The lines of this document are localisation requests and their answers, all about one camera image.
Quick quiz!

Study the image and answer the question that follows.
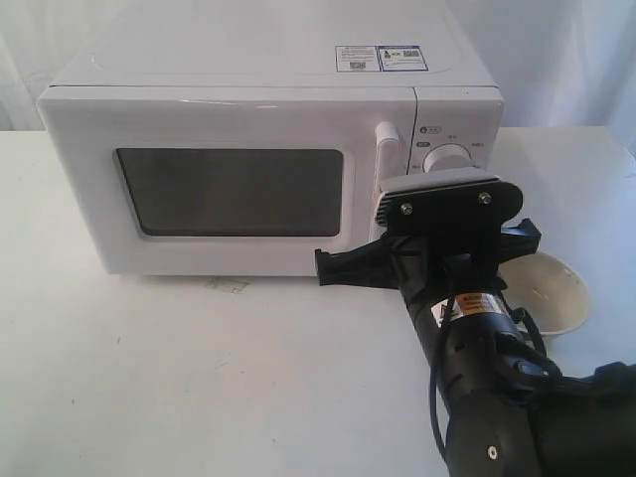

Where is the white Midea microwave oven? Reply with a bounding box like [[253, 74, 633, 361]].
[[37, 14, 506, 279]]

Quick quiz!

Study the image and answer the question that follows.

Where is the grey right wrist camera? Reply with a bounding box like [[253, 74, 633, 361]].
[[373, 167, 501, 230]]

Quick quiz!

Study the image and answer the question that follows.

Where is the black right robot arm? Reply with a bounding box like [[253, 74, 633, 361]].
[[315, 178, 635, 476]]

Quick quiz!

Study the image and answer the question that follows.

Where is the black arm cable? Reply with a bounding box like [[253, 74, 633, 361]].
[[424, 297, 553, 458]]

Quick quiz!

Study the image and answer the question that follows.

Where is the cream ceramic bowl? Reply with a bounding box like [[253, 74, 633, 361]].
[[499, 251, 590, 337]]

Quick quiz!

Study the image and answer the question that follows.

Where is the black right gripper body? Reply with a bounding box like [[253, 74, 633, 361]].
[[387, 181, 523, 328]]

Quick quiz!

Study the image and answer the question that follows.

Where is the white microwave door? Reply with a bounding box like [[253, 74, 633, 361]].
[[39, 86, 416, 276]]

